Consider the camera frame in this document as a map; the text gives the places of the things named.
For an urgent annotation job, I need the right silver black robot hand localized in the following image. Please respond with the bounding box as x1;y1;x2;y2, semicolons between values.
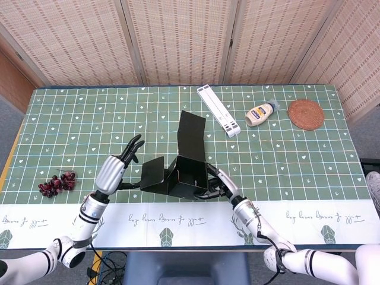
194;163;240;205

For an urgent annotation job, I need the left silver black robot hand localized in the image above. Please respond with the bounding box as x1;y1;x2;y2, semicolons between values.
95;134;146;195

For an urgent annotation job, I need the black cardboard box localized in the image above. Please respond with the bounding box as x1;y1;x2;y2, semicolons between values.
140;110;210;200

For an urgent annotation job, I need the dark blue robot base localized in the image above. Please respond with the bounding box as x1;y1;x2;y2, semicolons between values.
123;251;250;285

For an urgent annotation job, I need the dark red grape bunch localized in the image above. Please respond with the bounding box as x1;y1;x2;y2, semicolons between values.
37;169;80;198

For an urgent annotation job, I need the green checked deer tablecloth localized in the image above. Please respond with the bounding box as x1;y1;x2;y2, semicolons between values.
0;85;380;250

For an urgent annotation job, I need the white folding stand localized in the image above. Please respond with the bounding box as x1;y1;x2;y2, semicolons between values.
197;84;242;138

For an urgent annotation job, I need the cream mayonnaise squeeze bottle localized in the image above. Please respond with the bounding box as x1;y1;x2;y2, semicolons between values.
244;99;280;128

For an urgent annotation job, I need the round brown woven coaster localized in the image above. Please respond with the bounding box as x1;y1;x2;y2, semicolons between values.
287;99;325;131

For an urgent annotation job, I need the brown wooden door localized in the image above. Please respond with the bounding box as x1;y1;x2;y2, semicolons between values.
0;50;39;115

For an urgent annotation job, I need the woven bamboo screen panel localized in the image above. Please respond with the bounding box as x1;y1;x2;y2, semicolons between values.
222;0;339;86
0;0;143;87
289;0;380;125
120;0;238;86

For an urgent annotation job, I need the grey sneaker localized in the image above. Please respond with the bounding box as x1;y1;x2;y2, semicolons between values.
366;171;380;212

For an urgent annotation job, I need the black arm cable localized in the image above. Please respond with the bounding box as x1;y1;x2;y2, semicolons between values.
256;225;286;285

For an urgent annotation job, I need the black floor cable bundle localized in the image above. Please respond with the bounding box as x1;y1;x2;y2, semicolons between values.
87;251;128;285

